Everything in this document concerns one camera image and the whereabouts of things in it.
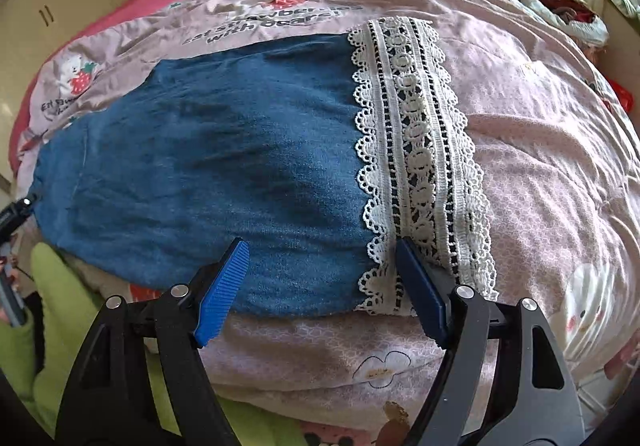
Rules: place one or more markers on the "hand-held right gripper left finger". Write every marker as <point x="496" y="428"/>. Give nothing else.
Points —
<point x="222" y="293"/>

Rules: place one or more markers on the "pink bed sheet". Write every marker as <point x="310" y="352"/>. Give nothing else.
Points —
<point x="150" y="1"/>

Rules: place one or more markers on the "pink strawberry print quilt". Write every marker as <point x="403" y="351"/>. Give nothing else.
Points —
<point x="525" y="151"/>

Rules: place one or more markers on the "blue denim pants lace trim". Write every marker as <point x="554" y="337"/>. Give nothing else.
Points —
<point x="225" y="151"/>

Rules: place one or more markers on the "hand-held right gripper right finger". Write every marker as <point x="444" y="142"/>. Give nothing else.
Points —
<point x="420" y="293"/>

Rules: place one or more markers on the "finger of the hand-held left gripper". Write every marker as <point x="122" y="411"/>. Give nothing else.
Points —
<point x="20" y="212"/>

